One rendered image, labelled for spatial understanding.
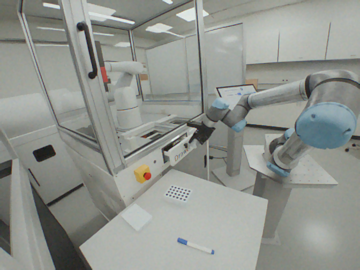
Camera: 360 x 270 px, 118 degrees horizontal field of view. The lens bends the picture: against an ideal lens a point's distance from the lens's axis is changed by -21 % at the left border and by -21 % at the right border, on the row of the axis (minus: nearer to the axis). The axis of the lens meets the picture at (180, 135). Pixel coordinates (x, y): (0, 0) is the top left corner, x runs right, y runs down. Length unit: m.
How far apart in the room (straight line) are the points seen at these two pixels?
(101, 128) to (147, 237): 0.47
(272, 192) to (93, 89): 1.16
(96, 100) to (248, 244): 0.77
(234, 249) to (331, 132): 0.47
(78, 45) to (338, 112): 0.76
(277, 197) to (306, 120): 0.81
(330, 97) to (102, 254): 0.86
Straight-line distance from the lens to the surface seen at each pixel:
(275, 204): 1.22
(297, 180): 0.96
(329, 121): 0.42
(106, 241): 0.72
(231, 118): 0.69
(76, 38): 0.62
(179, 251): 0.61
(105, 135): 0.62
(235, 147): 1.77
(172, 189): 0.74
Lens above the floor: 1.31
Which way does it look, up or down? 22 degrees down
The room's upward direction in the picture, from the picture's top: 6 degrees counter-clockwise
